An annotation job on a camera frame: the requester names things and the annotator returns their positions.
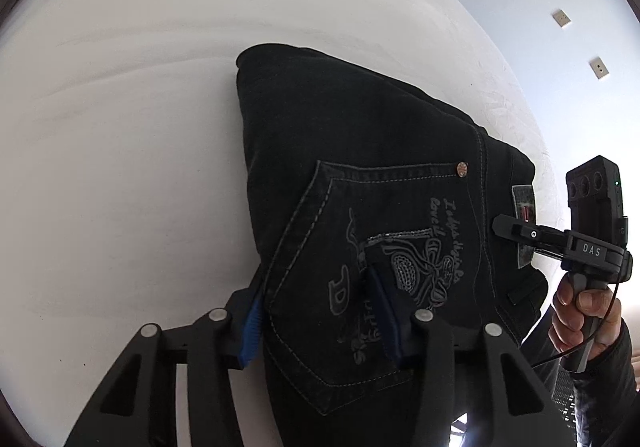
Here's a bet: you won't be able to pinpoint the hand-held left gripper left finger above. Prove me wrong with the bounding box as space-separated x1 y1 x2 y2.
64 272 266 447

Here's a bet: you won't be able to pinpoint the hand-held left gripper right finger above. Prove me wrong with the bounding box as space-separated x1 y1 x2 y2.
366 251 572 447

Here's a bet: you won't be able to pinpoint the black denim pants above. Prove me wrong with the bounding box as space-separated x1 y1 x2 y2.
235 43 549 447

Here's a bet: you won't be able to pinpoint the person's right forearm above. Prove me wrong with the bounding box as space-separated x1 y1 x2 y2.
570 312 640 447

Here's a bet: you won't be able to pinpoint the person's right hand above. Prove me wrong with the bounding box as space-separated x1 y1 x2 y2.
548 272 622 356

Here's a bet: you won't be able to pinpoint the white bed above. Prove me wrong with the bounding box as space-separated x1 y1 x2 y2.
0 0 562 447

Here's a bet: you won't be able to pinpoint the thin black cable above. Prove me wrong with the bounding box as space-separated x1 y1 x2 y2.
530 252 632 369

